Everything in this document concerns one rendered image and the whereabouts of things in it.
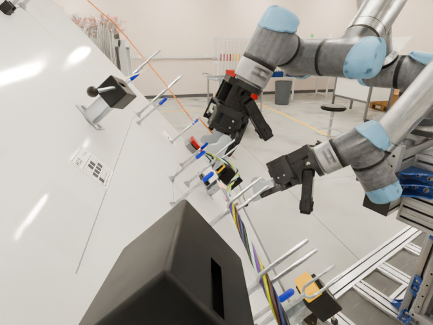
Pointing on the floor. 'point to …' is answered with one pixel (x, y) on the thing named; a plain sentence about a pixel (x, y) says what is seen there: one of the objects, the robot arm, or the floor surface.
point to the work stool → (330, 118)
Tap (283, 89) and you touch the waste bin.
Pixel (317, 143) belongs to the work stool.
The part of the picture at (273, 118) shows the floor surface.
